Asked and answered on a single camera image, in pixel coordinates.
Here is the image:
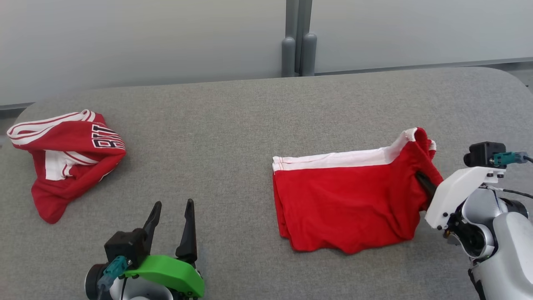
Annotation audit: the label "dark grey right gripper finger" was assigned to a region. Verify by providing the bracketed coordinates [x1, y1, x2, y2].
[416, 171, 437, 198]

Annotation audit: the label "right cable with teal connector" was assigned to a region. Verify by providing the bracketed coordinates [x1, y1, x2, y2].
[479, 151, 533, 200]

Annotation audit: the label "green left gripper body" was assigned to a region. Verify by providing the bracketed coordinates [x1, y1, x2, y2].
[124, 255, 205, 298]

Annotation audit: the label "cable with teal connector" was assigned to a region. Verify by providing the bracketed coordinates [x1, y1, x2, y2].
[97, 256, 128, 300]
[479, 151, 533, 200]

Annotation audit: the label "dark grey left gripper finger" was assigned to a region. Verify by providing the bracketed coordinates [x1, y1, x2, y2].
[143, 201, 162, 255]
[175, 199, 198, 264]

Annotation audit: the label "red shorts with white stripe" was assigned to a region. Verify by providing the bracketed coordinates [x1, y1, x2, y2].
[272, 127, 444, 255]

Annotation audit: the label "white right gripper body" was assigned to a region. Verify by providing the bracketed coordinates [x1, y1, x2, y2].
[425, 167, 506, 230]

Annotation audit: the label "left cable with teal connector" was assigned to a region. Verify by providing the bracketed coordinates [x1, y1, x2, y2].
[97, 256, 128, 300]

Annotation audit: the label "red jersey with white sleeves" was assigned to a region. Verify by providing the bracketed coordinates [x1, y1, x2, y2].
[7, 109, 127, 224]

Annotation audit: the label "grey partition post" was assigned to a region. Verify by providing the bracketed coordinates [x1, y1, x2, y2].
[282, 0, 298, 78]
[298, 0, 317, 77]

